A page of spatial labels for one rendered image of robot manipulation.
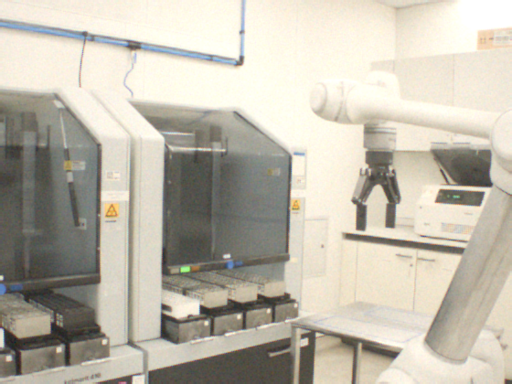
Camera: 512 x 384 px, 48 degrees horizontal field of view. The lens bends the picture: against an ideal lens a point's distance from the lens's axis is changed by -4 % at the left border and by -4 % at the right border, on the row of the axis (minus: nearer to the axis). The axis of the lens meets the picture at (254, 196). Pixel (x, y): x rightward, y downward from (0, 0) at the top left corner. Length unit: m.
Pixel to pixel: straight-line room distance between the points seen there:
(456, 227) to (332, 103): 2.65
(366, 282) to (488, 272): 3.26
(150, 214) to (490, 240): 1.21
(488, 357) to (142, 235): 1.16
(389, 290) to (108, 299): 2.69
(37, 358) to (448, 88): 3.40
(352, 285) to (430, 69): 1.70
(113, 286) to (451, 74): 3.08
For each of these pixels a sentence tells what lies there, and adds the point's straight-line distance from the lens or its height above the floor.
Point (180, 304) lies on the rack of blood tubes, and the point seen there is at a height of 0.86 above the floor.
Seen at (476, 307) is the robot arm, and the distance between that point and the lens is 1.23.
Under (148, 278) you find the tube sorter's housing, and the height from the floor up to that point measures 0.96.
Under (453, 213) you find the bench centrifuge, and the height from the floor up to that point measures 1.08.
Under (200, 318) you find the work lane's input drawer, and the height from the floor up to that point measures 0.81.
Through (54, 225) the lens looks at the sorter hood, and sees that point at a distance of 1.84.
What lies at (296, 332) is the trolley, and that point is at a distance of 2.08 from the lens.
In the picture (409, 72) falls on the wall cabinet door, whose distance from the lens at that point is 4.58.
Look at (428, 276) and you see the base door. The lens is 4.13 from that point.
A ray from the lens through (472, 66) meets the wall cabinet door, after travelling 4.33.
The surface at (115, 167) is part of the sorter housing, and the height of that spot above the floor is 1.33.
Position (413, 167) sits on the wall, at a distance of 4.89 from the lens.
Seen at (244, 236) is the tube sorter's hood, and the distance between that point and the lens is 2.27.
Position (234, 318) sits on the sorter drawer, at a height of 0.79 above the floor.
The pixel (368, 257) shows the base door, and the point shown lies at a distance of 4.39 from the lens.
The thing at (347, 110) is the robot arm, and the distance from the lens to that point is 1.45.
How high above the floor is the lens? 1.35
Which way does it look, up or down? 3 degrees down
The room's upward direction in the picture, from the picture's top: 2 degrees clockwise
